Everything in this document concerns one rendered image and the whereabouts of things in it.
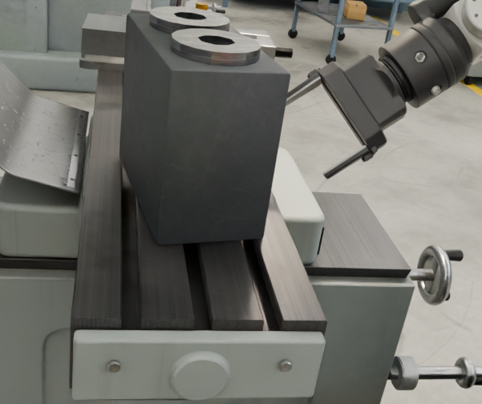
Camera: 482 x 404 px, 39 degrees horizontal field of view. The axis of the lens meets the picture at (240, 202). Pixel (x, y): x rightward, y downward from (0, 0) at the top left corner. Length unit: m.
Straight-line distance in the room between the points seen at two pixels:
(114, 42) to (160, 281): 0.67
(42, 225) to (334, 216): 0.53
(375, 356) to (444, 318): 1.25
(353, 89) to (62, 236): 0.47
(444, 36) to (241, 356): 0.44
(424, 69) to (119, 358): 0.47
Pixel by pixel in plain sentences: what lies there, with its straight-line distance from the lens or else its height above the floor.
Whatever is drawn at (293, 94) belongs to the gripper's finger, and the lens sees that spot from 0.84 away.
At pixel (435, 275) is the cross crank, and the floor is 0.66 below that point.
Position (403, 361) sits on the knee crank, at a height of 0.56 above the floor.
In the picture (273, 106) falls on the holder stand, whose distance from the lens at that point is 0.66.
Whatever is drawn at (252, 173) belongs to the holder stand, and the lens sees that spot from 0.69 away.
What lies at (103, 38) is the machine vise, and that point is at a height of 1.00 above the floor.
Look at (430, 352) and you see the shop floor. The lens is 2.28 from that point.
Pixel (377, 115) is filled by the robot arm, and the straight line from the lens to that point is 0.82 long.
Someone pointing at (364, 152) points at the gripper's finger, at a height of 1.02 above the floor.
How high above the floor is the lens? 1.31
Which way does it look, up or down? 27 degrees down
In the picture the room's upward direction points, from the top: 8 degrees clockwise
